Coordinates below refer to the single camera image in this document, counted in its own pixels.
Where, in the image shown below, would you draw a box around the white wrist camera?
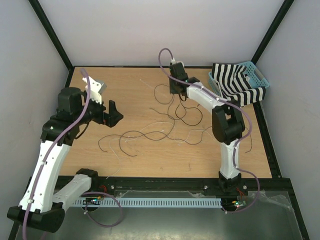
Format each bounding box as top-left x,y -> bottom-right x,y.
88,76 -> 107,105
170,57 -> 178,65

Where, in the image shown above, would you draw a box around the white slotted cable duct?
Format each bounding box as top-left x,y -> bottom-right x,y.
71,197 -> 221,208

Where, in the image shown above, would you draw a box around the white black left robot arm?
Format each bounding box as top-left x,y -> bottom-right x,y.
7,87 -> 124,239

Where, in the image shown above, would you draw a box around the black cage frame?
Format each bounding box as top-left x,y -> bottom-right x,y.
7,0 -> 320,240

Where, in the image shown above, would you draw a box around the light blue perforated basket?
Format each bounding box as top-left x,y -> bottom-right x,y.
208,61 -> 270,97

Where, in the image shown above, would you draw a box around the white wire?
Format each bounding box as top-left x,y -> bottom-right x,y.
105,120 -> 213,181

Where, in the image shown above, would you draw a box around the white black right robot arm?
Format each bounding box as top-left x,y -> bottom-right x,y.
169,60 -> 245,195

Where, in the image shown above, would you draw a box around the grey metal front plate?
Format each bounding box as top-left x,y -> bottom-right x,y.
27,192 -> 302,240

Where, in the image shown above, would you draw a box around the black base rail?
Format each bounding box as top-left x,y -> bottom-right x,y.
93,177 -> 295,198

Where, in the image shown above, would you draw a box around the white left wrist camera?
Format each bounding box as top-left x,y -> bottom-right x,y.
88,76 -> 107,105

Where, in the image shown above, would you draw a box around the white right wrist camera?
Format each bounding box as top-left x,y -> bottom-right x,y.
170,57 -> 178,65

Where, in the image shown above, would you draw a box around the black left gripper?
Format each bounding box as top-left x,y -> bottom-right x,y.
74,90 -> 123,127

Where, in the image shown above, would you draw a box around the grey wire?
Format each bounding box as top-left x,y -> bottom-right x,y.
118,107 -> 203,158

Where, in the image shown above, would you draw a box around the white zip tie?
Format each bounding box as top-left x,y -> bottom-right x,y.
139,79 -> 155,90

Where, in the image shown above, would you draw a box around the black white striped cloth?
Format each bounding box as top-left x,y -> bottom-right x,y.
211,63 -> 267,107

